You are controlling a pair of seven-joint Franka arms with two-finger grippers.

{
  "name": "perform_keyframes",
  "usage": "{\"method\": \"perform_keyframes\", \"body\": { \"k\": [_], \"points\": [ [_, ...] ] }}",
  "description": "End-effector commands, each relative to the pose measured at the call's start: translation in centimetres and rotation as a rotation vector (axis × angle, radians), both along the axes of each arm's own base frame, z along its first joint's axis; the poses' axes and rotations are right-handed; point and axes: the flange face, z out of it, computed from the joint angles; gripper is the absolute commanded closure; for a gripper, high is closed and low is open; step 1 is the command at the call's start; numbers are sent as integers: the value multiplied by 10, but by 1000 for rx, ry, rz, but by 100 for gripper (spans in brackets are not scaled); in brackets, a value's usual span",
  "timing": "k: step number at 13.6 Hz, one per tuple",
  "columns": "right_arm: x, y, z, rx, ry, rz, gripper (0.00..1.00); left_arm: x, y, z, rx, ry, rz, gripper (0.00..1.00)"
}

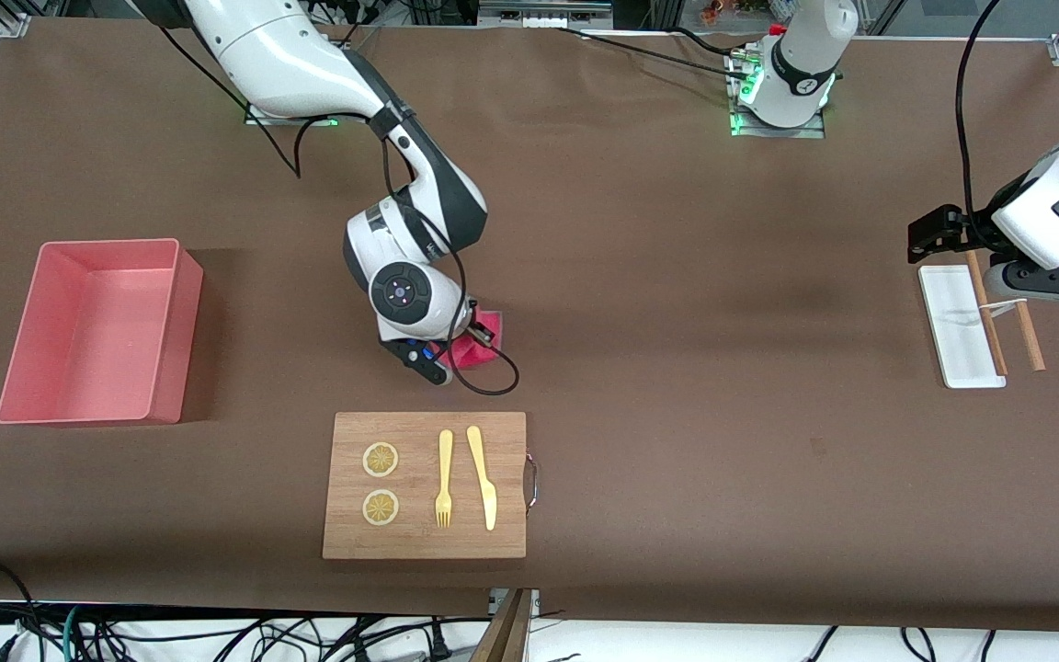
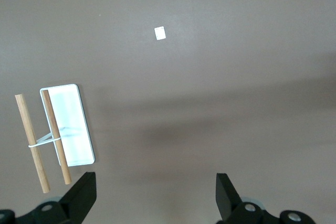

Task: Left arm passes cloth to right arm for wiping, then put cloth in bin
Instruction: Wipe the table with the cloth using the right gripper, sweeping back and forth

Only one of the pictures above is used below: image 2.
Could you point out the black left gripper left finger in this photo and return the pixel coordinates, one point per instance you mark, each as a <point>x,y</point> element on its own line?
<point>76,197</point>

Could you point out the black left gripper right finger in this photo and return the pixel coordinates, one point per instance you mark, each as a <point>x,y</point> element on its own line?
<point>228,203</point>

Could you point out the small clear tape piece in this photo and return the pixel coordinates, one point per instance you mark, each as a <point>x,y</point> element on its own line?
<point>160,33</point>

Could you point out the white rack with wooden rods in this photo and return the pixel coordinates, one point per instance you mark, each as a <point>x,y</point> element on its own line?
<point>73,119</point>

